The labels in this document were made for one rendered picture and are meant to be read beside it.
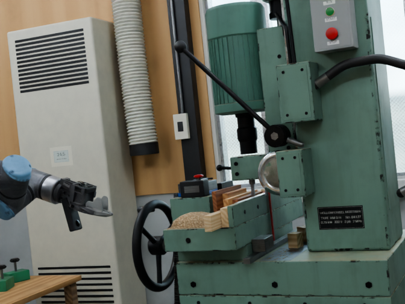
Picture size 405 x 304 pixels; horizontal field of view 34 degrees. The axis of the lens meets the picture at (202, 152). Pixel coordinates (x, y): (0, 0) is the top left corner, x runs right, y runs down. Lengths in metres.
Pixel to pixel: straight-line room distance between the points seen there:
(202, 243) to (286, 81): 0.47
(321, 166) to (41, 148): 2.06
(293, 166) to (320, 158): 0.10
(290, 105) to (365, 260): 0.43
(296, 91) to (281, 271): 0.46
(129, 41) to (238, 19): 1.60
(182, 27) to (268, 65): 1.60
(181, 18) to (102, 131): 0.70
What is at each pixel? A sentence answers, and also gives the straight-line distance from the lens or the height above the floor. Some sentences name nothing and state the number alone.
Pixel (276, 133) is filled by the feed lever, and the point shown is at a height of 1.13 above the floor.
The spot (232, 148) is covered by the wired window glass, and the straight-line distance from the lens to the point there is 3.45.
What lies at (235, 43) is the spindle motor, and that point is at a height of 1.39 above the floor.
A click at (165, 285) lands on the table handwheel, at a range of 2.13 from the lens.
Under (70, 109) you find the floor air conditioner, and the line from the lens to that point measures 3.44.
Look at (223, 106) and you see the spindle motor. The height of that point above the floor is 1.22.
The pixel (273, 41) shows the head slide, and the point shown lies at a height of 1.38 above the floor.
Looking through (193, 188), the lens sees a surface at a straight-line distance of 1.98.
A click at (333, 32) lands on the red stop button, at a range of 1.69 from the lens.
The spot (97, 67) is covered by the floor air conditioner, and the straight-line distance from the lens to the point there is 3.38.
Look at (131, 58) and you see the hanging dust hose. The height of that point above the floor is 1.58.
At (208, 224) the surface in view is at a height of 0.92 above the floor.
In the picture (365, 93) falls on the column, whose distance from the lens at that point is 1.73.
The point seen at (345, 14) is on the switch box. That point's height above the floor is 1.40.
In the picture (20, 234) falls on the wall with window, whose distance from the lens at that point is 4.06.
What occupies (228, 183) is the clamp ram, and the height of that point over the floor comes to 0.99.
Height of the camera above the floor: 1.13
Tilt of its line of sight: 1 degrees down
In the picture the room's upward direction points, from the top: 6 degrees counter-clockwise
